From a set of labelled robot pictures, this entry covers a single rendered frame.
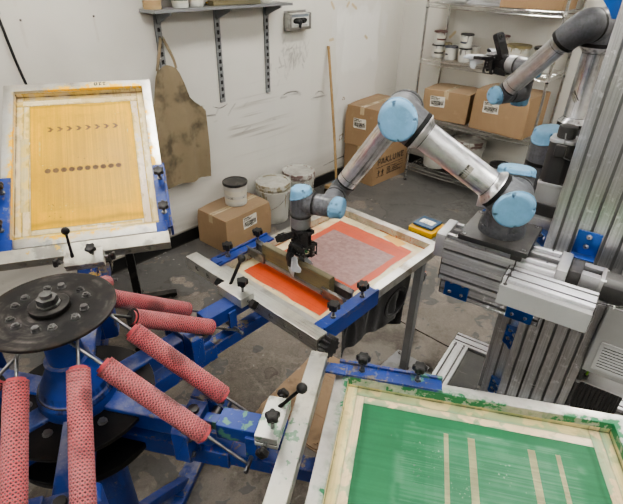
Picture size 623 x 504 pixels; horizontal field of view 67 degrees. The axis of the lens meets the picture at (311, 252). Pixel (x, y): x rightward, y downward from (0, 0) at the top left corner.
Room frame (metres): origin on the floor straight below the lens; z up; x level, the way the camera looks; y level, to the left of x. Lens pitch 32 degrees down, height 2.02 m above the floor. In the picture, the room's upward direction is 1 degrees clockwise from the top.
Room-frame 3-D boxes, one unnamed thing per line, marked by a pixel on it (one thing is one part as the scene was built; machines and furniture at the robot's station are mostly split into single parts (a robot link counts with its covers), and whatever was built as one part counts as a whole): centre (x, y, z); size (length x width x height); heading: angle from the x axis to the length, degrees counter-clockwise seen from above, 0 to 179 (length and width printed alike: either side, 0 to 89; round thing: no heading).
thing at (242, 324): (1.35, 0.20, 0.89); 1.24 x 0.06 x 0.06; 138
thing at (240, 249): (1.68, 0.28, 0.98); 0.30 x 0.05 x 0.07; 138
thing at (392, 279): (1.67, -0.09, 0.97); 0.79 x 0.58 x 0.04; 138
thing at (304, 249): (1.49, 0.03, 1.15); 0.09 x 0.08 x 0.12; 48
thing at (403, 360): (2.01, -0.56, 0.48); 0.22 x 0.22 x 0.96; 48
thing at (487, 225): (1.41, -0.64, 1.31); 0.15 x 0.15 x 0.10
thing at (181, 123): (3.38, 1.00, 1.06); 0.53 x 0.07 x 1.05; 138
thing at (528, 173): (1.40, -0.64, 1.42); 0.13 x 0.12 x 0.14; 162
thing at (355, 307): (1.30, -0.13, 0.98); 0.30 x 0.05 x 0.07; 138
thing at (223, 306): (1.25, 0.29, 1.02); 0.17 x 0.06 x 0.05; 138
